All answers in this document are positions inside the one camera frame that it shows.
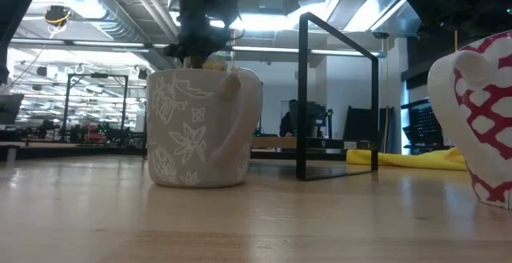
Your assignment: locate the person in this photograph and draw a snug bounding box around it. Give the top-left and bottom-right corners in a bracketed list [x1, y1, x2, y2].
[278, 98, 299, 137]

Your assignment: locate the black frame clear shelf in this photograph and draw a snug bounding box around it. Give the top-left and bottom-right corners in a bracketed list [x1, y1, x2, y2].
[296, 11, 380, 182]

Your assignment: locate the black perforated chair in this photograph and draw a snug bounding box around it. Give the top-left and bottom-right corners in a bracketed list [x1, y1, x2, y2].
[402, 98, 445, 155]

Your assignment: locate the dark slanted monitor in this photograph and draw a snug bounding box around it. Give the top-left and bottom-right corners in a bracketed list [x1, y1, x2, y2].
[0, 94, 25, 126]

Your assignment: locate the silver ceiling duct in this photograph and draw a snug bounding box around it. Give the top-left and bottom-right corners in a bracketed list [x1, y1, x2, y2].
[42, 0, 139, 44]

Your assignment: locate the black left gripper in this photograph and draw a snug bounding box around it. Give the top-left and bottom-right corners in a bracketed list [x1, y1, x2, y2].
[163, 0, 235, 62]

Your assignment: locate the grey mug white floral print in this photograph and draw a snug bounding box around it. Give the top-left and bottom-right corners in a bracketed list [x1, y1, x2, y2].
[146, 67, 264, 189]

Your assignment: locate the white mug red lattice print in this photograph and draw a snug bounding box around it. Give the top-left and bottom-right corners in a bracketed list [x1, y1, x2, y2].
[426, 30, 512, 210]

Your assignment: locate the black upright panel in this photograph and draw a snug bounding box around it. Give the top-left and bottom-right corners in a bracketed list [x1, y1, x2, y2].
[343, 105, 387, 142]

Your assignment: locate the black computer monitor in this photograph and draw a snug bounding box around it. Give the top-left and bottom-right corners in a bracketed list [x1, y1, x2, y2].
[290, 102, 328, 138]

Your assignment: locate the yellow cloth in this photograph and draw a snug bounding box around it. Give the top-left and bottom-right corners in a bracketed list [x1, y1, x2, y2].
[346, 146, 468, 172]

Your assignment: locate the black background rig frame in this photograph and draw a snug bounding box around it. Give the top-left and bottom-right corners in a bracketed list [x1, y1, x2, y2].
[62, 73, 130, 142]

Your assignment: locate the hanging device with yellow cable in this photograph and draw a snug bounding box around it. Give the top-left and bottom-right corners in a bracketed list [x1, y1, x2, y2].
[43, 5, 73, 29]

